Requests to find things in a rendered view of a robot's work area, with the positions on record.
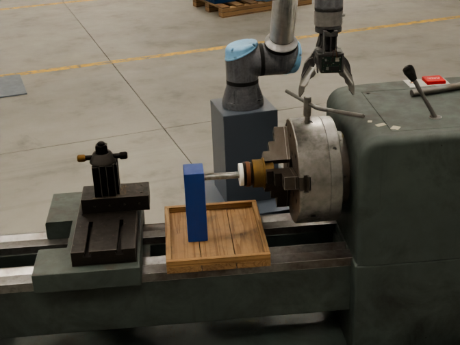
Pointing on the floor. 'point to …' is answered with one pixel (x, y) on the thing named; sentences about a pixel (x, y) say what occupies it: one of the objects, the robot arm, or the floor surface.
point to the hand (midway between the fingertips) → (326, 95)
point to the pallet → (239, 6)
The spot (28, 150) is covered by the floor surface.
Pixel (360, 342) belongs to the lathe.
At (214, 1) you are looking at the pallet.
